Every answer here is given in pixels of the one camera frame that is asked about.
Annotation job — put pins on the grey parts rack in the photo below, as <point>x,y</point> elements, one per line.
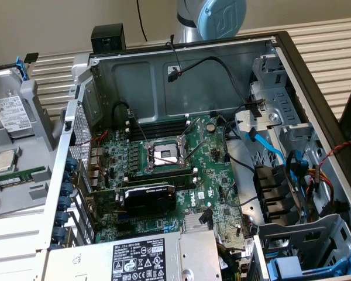
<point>17,202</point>

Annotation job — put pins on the black RAM slot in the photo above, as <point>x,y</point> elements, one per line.
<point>158,133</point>
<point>158,126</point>
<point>161,173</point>
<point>184,183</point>

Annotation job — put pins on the open grey PC case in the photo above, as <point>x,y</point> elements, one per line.
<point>134,85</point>

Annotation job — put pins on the dark blue round knob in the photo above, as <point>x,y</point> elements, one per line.
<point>61,218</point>
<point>65,188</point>
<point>71,161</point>
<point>63,202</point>
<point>67,175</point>
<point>58,233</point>

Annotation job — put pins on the silver chipset heatsink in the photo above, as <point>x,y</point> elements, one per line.
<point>191,223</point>

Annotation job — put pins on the black expansion slot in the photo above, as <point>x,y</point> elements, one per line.
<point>125,227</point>

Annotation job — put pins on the thin metal locking lever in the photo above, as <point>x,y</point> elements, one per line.
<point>192,152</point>
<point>140,130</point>

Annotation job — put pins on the silver CPU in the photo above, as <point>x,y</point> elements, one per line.
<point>4,161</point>

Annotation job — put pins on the black plastic block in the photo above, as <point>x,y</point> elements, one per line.
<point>108,33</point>

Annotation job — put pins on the hard disk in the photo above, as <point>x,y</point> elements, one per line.
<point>11,114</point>

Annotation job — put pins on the black graphics card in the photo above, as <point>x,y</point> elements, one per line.
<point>149,202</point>

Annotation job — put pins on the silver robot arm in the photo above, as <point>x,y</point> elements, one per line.
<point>222,17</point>

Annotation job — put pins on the green RAM stick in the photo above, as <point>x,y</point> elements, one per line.
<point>17,176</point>

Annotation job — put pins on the silver metal drive cage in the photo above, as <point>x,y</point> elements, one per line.
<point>278,96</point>

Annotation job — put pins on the metal socket cover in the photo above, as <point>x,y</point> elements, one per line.
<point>199,127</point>

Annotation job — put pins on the coin cell battery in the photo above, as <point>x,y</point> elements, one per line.
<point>211,127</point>

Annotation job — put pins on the CPU socket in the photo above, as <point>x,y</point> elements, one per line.
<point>163,152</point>

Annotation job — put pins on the silver power supply unit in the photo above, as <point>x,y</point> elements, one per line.
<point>90,260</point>

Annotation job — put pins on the green motherboard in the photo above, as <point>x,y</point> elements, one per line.
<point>219,167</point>

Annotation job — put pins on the blue plastic disk carrier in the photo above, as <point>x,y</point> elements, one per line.
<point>285,266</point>

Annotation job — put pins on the black plastic fan shroud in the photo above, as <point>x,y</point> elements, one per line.
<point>263,190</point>

